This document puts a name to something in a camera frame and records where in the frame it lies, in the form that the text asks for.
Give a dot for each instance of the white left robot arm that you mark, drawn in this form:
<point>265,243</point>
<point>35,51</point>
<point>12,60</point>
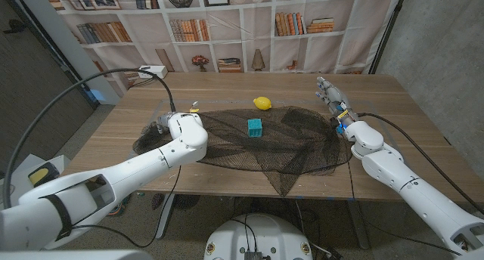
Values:
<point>132,169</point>

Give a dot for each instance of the turquoise cube block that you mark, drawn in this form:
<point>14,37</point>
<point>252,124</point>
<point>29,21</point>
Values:
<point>255,128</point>

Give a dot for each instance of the yellow and black pad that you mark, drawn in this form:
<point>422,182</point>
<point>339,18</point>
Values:
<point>41,174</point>

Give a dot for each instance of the yellow lemon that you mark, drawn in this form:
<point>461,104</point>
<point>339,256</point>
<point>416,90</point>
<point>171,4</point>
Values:
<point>262,103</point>

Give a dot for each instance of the white robot body edge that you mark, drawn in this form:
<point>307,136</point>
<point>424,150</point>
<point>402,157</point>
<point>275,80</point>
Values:
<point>75,255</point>

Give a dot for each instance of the dark wood-grain door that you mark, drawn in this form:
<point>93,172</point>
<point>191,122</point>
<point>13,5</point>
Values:
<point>34,101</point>

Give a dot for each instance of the white table leg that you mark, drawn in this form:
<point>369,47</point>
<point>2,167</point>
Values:
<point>165,218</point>
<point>357,226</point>

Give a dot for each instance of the dark ribbed floor object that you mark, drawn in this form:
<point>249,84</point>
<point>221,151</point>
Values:
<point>157,202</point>

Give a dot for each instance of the white side cabinet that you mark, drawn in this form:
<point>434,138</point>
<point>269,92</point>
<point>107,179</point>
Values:
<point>15,177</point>

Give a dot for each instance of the printed bookshelf backdrop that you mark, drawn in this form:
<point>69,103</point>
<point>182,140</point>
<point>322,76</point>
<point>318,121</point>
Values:
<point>257,33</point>

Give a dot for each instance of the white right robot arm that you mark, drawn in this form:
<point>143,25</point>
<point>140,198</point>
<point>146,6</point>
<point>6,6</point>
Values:
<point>408,184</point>

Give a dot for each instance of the colourful shoe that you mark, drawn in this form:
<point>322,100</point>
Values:
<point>119,209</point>

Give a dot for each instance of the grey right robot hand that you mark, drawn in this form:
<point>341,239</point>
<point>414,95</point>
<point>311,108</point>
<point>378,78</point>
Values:
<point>336,99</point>

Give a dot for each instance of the black backdrop stand pole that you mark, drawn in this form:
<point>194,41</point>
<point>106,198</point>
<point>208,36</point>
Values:
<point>389,29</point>

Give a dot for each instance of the white round robot torso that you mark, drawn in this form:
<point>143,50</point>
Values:
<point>261,233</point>

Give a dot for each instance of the white power strip box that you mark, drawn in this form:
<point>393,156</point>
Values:
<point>153,72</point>

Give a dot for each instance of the black mesh netting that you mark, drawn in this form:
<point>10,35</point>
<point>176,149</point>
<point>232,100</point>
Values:
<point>287,146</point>

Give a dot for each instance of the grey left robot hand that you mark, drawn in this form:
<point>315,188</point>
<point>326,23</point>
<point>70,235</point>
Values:
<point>163,122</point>

